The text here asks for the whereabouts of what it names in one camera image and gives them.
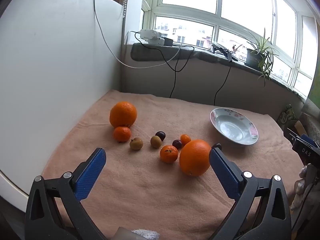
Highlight white knit cloth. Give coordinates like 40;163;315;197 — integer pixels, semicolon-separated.
117;227;160;240

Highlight person's right hand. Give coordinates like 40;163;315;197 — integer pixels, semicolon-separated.
289;164;317;212

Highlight potted green plant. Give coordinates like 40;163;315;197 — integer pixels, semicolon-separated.
239;27;281;88

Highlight brown kiwi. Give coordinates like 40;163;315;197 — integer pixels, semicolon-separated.
129;137;143;151
150;135;162;149

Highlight green packet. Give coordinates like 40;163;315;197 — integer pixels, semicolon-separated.
277;104;297;126

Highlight white panel board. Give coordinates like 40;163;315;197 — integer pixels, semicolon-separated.
0;0;128;202

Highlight pink towel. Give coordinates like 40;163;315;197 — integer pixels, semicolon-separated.
41;89;298;240

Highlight large orange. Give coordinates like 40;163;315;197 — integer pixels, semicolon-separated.
109;101;138;128
179;139;212;176

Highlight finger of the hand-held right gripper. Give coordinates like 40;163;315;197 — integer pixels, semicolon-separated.
283;127;300;144
299;133;316;148

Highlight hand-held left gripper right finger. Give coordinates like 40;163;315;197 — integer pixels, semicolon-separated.
209;147;293;240

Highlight white cable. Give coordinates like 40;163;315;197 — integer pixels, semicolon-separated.
94;0;182;68

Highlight white window frame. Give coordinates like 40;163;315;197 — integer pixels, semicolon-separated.
141;0;320;98

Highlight black and silver device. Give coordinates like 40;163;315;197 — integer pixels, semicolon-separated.
211;41;240;62

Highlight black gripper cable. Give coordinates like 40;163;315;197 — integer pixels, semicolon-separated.
294;175;320;232

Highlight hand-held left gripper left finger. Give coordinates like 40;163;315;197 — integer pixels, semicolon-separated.
24;148;107;240

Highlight floral ceramic bowl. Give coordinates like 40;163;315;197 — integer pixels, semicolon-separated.
209;108;259;146

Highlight cardboard box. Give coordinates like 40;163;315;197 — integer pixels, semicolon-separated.
294;120;310;137

